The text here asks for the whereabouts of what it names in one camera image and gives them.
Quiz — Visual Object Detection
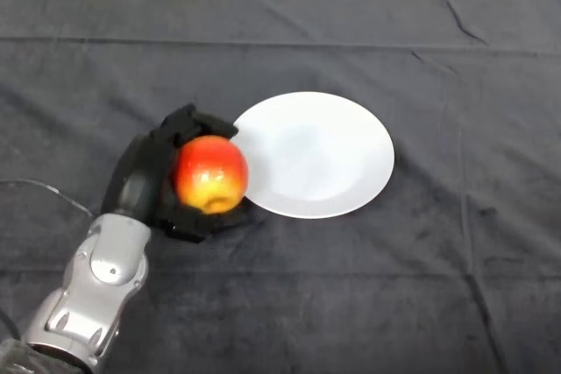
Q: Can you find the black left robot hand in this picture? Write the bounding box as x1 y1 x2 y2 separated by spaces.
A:
100 102 251 244

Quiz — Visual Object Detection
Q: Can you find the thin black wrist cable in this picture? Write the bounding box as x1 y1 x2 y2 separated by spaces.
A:
0 178 95 342

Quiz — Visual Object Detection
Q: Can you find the red and yellow apple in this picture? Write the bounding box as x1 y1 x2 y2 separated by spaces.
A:
174 135 250 215

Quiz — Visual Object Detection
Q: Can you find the black table cloth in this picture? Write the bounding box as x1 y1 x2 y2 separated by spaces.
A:
0 0 561 374

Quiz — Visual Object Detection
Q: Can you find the white round plate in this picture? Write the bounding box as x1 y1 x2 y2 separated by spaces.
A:
231 91 396 220

